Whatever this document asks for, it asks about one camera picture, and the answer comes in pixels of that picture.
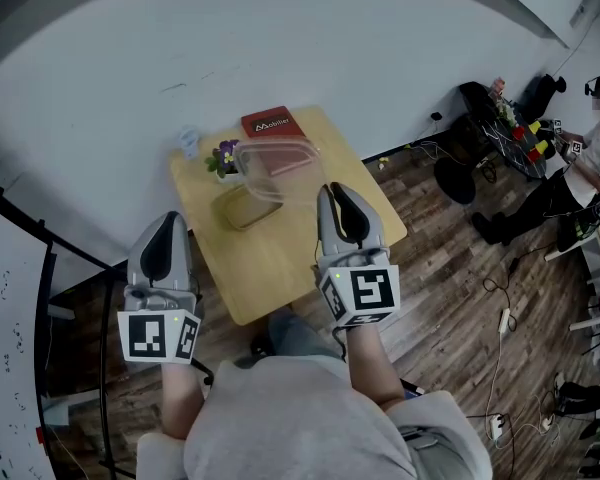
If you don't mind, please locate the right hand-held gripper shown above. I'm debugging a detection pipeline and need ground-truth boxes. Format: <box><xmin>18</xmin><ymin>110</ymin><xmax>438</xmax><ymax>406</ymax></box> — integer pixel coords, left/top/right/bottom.
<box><xmin>311</xmin><ymin>182</ymin><xmax>401</xmax><ymax>329</ymax></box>

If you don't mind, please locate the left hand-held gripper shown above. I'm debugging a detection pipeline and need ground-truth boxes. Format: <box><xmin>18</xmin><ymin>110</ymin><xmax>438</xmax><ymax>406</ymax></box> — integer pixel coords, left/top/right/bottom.
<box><xmin>116</xmin><ymin>210</ymin><xmax>203</xmax><ymax>366</ymax></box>

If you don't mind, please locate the person's left forearm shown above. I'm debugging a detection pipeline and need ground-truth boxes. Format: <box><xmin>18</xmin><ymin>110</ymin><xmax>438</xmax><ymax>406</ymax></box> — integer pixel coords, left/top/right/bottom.
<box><xmin>159</xmin><ymin>362</ymin><xmax>207</xmax><ymax>442</ymax></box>

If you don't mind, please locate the person's right forearm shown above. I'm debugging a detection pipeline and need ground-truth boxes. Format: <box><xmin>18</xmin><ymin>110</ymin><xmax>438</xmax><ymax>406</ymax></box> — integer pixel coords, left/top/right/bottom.
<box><xmin>346</xmin><ymin>325</ymin><xmax>407</xmax><ymax>413</ymax></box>

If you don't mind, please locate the person's leg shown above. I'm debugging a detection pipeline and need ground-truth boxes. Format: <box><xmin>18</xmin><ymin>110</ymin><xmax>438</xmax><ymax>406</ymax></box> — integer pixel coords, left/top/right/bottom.
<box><xmin>266</xmin><ymin>307</ymin><xmax>344</xmax><ymax>370</ymax></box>

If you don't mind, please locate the black round stool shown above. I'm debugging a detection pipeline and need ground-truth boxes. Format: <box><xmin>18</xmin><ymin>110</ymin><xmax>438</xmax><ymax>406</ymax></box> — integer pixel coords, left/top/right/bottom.
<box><xmin>433</xmin><ymin>156</ymin><xmax>478</xmax><ymax>206</ymax></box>

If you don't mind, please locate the potted purple flower plant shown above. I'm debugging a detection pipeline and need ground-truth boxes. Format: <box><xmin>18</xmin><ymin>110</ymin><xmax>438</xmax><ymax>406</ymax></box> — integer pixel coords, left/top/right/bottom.
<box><xmin>203</xmin><ymin>138</ymin><xmax>247</xmax><ymax>186</ymax></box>

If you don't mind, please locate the red hardcover book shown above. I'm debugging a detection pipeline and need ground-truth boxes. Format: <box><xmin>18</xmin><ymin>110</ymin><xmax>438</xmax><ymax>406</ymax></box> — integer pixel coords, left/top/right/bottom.
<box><xmin>240</xmin><ymin>105</ymin><xmax>317</xmax><ymax>178</ymax></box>

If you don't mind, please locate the whiteboard with black stand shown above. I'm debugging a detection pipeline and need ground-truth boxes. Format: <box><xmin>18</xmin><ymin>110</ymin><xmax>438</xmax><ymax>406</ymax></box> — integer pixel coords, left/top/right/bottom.
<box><xmin>0</xmin><ymin>182</ymin><xmax>215</xmax><ymax>480</ymax></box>

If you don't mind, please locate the black marbled round table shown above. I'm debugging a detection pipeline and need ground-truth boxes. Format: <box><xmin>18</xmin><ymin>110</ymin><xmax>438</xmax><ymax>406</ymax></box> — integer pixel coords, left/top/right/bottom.
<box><xmin>458</xmin><ymin>81</ymin><xmax>549</xmax><ymax>180</ymax></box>

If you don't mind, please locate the person's grey shirt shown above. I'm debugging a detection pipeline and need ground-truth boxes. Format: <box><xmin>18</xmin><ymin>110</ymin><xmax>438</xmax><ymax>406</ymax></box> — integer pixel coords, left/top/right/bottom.
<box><xmin>137</xmin><ymin>355</ymin><xmax>494</xmax><ymax>480</ymax></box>

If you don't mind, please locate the black chair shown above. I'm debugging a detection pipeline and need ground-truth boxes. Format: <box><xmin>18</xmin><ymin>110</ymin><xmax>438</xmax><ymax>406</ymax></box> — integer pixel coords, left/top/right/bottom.
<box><xmin>521</xmin><ymin>73</ymin><xmax>568</xmax><ymax>122</ymax></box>

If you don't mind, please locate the grey waist pouch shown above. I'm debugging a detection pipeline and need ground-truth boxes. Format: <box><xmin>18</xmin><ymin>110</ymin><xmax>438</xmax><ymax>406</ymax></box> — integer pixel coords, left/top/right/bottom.
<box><xmin>399</xmin><ymin>425</ymin><xmax>481</xmax><ymax>480</ymax></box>

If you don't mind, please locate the grey wall rail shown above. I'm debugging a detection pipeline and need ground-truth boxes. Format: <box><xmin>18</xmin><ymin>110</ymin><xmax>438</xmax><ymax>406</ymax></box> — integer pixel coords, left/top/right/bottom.
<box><xmin>0</xmin><ymin>0</ymin><xmax>572</xmax><ymax>85</ymax></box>

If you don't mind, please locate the white wall notice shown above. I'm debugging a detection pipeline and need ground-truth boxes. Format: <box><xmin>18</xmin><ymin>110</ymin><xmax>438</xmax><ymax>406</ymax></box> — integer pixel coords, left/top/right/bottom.
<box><xmin>569</xmin><ymin>0</ymin><xmax>598</xmax><ymax>30</ymax></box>

